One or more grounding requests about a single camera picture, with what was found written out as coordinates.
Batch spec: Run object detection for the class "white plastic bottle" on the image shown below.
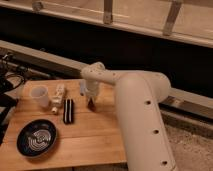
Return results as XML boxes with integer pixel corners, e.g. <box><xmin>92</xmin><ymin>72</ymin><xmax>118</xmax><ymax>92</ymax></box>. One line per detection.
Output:
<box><xmin>51</xmin><ymin>84</ymin><xmax>66</xmax><ymax>114</ymax></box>

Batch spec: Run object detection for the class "black striped harmonica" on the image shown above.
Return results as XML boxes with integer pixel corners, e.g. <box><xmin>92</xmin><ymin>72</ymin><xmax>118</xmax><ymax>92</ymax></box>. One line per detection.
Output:
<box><xmin>63</xmin><ymin>99</ymin><xmax>74</xmax><ymax>124</ymax></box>

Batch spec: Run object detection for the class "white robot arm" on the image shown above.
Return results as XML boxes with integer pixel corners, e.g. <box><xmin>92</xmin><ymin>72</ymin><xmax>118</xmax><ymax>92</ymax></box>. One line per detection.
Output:
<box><xmin>81</xmin><ymin>62</ymin><xmax>179</xmax><ymax>171</ymax></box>

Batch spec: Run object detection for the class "blue sponge block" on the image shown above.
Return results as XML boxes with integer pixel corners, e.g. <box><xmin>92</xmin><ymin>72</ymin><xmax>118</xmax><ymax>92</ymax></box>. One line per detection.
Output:
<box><xmin>79</xmin><ymin>80</ymin><xmax>87</xmax><ymax>96</ymax></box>

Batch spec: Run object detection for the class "black equipment with cables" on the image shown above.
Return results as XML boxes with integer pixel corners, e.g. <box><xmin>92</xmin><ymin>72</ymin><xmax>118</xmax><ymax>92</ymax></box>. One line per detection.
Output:
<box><xmin>0</xmin><ymin>53</ymin><xmax>25</xmax><ymax>145</ymax></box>

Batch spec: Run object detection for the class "translucent plastic cup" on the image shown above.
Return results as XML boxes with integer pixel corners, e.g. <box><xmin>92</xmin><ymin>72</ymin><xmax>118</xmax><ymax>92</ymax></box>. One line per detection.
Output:
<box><xmin>30</xmin><ymin>86</ymin><xmax>50</xmax><ymax>108</ymax></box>

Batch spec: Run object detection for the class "metal railing frame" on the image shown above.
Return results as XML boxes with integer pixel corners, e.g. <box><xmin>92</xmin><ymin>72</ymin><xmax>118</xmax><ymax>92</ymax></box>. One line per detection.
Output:
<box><xmin>0</xmin><ymin>0</ymin><xmax>213</xmax><ymax>48</ymax></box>

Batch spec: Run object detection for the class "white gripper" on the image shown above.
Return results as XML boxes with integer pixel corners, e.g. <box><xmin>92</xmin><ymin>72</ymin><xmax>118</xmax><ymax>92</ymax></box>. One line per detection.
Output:
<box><xmin>86</xmin><ymin>80</ymin><xmax>99</xmax><ymax>105</ymax></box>

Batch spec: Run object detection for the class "dark patterned plate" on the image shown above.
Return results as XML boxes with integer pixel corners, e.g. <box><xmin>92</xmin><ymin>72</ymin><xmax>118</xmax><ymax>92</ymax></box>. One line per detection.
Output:
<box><xmin>16</xmin><ymin>119</ymin><xmax>57</xmax><ymax>158</ymax></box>

